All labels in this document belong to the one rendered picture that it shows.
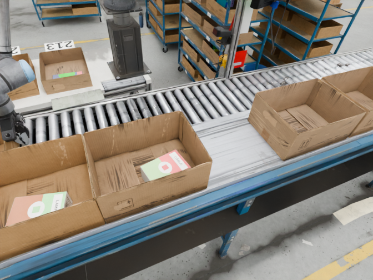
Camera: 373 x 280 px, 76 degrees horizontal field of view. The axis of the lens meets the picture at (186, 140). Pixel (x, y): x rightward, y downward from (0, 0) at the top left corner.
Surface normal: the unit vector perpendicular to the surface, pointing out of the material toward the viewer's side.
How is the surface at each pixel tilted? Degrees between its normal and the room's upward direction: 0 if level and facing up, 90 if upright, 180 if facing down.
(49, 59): 89
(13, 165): 89
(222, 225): 0
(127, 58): 90
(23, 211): 0
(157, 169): 0
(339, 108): 90
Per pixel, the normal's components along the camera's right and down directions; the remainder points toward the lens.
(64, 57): 0.40, 0.66
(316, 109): -0.92, 0.25
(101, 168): 0.04, -0.69
